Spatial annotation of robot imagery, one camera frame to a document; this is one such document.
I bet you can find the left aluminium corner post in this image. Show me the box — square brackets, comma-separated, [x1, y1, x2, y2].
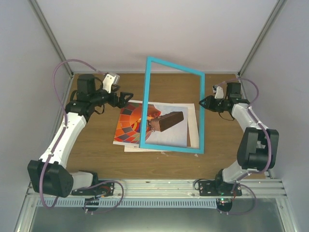
[29, 0, 74, 77]

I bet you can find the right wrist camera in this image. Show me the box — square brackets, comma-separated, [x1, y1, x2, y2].
[212, 85, 225, 99]

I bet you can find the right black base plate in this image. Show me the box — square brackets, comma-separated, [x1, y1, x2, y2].
[193, 179, 242, 197]

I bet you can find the grey slotted cable duct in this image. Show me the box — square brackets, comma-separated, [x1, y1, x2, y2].
[36, 198, 218, 208]

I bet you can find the aluminium corner post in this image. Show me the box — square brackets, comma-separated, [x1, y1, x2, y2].
[237, 0, 286, 77]
[29, 0, 74, 77]

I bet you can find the right aluminium corner post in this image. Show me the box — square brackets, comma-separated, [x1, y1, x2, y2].
[237, 0, 286, 77]

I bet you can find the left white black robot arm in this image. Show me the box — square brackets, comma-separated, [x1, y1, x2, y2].
[27, 73, 133, 198]

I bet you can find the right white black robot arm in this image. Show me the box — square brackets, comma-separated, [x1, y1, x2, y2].
[198, 81, 279, 197]

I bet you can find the aluminium front rail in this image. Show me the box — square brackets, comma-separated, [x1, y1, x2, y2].
[26, 178, 287, 199]

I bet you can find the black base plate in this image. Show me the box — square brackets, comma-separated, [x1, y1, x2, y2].
[71, 180, 114, 197]
[193, 179, 242, 197]

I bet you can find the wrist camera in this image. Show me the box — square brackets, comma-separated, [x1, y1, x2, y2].
[102, 72, 120, 93]
[212, 85, 225, 99]

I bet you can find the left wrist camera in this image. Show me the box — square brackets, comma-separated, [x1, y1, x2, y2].
[102, 72, 120, 93]

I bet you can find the blue wooden picture frame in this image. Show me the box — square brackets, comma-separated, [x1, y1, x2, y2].
[139, 56, 205, 154]

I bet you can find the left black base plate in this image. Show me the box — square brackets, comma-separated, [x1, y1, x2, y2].
[71, 180, 114, 197]

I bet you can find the hot air balloon photo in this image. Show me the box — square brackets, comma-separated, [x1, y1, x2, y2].
[113, 101, 188, 147]

